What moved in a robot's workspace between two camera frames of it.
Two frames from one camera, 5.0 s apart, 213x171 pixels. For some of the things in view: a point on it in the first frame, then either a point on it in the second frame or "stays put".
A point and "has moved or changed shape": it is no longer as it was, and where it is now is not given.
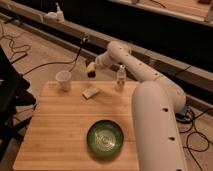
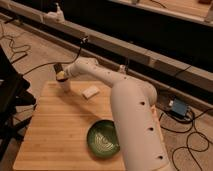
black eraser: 91,74 has moved or changed shape
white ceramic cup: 63,78 stays put
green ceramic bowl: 105,138 stays put
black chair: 14,104 stays put
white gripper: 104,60 -> 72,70
